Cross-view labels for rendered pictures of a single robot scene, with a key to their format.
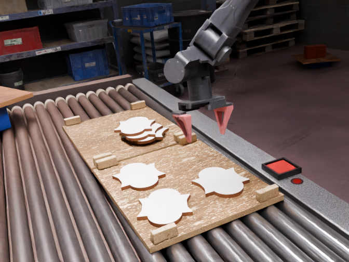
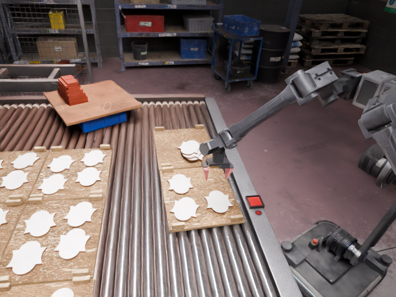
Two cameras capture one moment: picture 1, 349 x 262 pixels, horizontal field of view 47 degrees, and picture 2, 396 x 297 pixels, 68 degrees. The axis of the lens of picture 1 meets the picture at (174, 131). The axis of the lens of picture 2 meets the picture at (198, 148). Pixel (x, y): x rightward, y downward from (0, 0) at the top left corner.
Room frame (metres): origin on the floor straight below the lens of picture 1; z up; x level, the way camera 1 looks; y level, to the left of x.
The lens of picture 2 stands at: (-0.14, -0.17, 1.96)
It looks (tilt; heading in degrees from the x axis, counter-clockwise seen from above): 35 degrees down; 10
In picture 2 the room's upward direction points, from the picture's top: 4 degrees clockwise
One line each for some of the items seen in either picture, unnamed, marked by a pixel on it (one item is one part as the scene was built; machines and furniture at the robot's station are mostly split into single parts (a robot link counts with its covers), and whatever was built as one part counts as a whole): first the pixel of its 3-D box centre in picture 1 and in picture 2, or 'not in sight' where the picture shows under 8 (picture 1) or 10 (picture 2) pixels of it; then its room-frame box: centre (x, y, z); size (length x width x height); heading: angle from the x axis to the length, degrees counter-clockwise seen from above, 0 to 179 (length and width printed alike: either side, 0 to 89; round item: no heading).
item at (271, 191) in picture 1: (267, 193); (236, 218); (0.79, -0.20, 0.95); 0.06 x 0.02 x 0.03; 115
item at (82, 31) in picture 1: (86, 29); (197, 23); (5.47, 1.03, 0.76); 0.50 x 0.36 x 0.24; 124
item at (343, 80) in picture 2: not in sight; (340, 87); (1.26, -0.57, 1.45); 0.09 x 0.08 x 0.12; 48
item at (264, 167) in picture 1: (281, 168); (254, 201); (0.95, -0.28, 0.92); 0.08 x 0.08 x 0.02; 21
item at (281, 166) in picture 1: (281, 168); (254, 201); (0.95, -0.28, 0.92); 0.06 x 0.06 x 0.01; 21
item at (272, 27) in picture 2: (191, 48); (268, 53); (5.17, -0.32, 0.44); 0.59 x 0.59 x 0.88
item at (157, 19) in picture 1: (147, 14); (241, 25); (4.67, 0.18, 0.96); 0.50 x 0.38 x 0.21; 43
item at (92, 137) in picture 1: (123, 133); (184, 147); (1.30, 0.18, 0.93); 0.41 x 0.35 x 0.02; 24
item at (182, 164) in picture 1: (178, 183); (198, 194); (0.91, 0.00, 0.93); 0.41 x 0.35 x 0.02; 25
